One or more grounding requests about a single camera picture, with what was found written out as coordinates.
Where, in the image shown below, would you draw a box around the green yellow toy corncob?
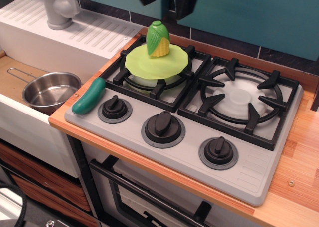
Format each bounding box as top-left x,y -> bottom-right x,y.
146,21 -> 170,57

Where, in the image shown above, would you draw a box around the green toy cucumber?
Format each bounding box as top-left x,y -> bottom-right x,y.
72,77 -> 106,115

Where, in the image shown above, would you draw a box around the lime green plastic plate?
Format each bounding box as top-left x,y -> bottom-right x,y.
125,44 -> 189,80

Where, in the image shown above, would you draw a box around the white toy sink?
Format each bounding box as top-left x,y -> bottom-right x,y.
0,0 -> 141,177

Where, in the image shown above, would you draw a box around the stainless steel pot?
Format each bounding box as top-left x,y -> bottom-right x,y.
7,67 -> 82,115

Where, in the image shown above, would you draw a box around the black left burner grate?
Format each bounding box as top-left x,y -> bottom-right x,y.
100,35 -> 212,112

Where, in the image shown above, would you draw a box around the black burner grate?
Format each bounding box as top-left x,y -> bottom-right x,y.
178,57 -> 303,150
100,35 -> 212,112

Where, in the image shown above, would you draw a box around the grey toy faucet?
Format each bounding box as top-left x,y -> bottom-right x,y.
43,0 -> 80,30

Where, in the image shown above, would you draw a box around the black left stove knob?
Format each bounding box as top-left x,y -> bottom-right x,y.
98,95 -> 133,124

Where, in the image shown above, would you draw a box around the black stove knob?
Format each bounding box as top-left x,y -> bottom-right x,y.
198,136 -> 239,171
98,95 -> 133,124
141,111 -> 186,149

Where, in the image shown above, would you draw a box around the black right burner grate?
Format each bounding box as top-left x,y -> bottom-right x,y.
178,57 -> 303,150

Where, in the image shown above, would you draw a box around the grey toy stove top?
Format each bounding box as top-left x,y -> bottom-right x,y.
64,36 -> 303,206

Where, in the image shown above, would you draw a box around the black middle stove knob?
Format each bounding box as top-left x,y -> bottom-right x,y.
141,111 -> 186,149

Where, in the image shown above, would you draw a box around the black right stove knob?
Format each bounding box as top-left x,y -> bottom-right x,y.
198,136 -> 239,171

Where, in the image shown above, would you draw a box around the wooden drawer fronts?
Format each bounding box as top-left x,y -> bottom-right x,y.
0,140 -> 100,227

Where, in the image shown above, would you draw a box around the oven door with black handle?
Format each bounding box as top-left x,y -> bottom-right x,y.
89,156 -> 255,227

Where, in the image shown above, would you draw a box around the black braided cable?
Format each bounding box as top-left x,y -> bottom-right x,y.
0,184 -> 28,227

